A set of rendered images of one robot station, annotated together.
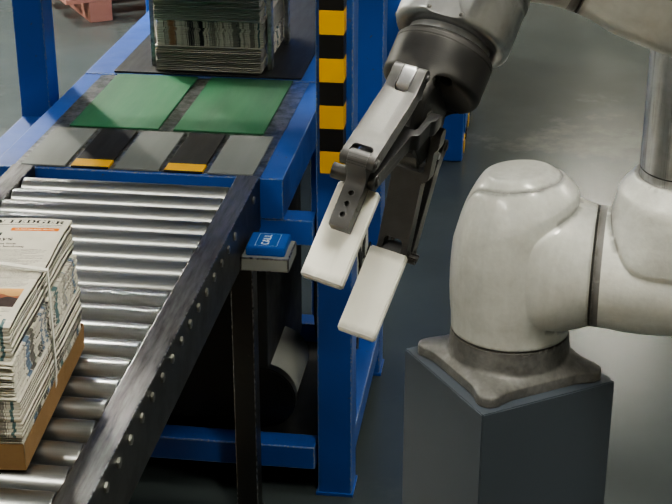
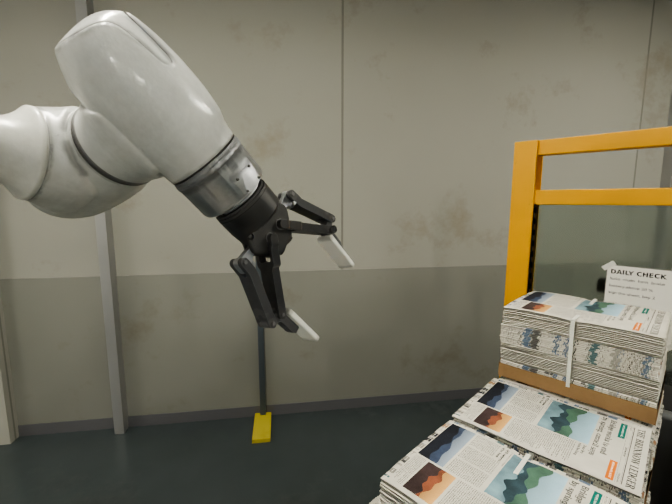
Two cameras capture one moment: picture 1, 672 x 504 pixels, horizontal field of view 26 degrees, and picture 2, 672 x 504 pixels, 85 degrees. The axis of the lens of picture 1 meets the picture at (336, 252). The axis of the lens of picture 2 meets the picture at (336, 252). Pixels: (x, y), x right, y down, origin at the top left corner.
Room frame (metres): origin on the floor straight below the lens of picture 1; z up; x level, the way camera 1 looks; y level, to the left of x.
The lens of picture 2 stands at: (1.44, 0.17, 1.61)
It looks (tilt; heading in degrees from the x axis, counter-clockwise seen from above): 8 degrees down; 198
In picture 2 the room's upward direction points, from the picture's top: straight up
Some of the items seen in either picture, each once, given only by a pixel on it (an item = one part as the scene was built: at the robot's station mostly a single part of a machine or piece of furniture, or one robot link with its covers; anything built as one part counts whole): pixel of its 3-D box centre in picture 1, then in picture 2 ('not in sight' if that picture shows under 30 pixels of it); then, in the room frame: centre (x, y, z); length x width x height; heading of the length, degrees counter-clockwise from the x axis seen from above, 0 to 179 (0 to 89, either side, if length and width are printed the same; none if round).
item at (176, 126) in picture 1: (174, 138); not in sight; (3.31, 0.39, 0.75); 0.70 x 0.65 x 0.10; 172
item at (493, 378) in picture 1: (500, 339); not in sight; (1.71, -0.22, 1.03); 0.22 x 0.18 x 0.06; 26
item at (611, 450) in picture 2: not in sight; (548, 422); (0.49, 0.42, 1.07); 0.37 x 0.28 x 0.01; 64
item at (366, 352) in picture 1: (181, 276); not in sight; (3.30, 0.39, 0.38); 0.94 x 0.69 x 0.63; 82
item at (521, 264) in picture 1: (522, 248); not in sight; (1.69, -0.24, 1.17); 0.18 x 0.16 x 0.22; 77
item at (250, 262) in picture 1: (268, 255); not in sight; (2.74, 0.14, 0.70); 0.10 x 0.10 x 0.03; 82
